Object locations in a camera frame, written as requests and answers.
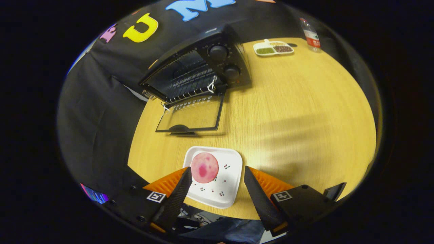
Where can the person's blue trousers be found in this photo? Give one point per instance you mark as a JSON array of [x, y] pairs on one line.
[[227, 232]]

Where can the white square plate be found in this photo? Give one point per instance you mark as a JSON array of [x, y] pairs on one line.
[[229, 176]]

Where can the round pink ham slice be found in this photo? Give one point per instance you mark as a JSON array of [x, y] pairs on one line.
[[204, 167]]

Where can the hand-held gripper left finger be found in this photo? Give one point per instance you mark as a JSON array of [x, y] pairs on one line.
[[174, 203]]

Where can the white divided dish of beans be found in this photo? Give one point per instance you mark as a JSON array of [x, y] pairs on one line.
[[273, 49]]

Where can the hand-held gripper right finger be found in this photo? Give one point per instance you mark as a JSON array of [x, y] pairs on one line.
[[259, 203]]

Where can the clear red label water bottle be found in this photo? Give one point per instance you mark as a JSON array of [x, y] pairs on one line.
[[311, 35]]

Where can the colourful screen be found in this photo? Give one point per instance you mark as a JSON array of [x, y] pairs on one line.
[[95, 195]]

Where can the black toaster oven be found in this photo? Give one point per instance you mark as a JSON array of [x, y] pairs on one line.
[[220, 54]]

